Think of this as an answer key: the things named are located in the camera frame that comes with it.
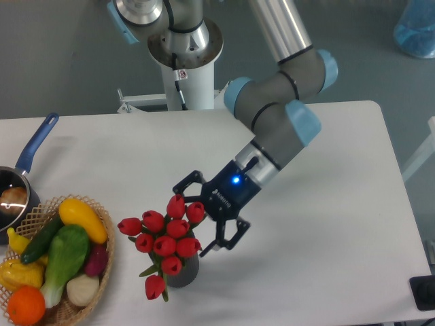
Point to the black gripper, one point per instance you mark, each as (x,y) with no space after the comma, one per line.
(227,195)

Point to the red tulip bouquet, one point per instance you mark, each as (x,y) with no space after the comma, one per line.
(154,231)

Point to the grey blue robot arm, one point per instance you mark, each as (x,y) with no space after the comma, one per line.
(273,109)

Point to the dark grey ribbed vase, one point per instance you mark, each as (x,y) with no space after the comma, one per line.
(180,267)

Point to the purple red radish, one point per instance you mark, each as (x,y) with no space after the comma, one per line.
(97,261)

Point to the yellow squash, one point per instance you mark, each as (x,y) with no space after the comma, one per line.
(74,211)

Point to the green bok choy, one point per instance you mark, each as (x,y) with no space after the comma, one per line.
(66,255)

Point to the white garlic bulb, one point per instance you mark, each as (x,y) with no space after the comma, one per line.
(82,289)

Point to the green cucumber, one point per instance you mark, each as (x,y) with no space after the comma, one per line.
(40,243)

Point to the woven wicker basket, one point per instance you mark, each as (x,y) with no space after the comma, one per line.
(66,313)

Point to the yellow banana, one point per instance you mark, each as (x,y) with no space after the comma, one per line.
(17,242)

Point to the brown bread roll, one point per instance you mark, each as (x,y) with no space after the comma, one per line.
(13,201)

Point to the yellow bell pepper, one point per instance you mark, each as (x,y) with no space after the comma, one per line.
(15,275)

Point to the orange fruit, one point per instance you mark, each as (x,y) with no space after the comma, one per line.
(26,306)

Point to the black device at table edge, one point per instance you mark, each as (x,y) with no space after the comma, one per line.
(423,292)

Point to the blue transparent container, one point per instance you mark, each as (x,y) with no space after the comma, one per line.
(414,32)

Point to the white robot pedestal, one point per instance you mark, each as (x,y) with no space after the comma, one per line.
(187,65)

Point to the blue handled saucepan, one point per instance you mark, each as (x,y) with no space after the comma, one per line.
(17,176)

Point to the white frame at right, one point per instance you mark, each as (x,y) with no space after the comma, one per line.
(420,155)

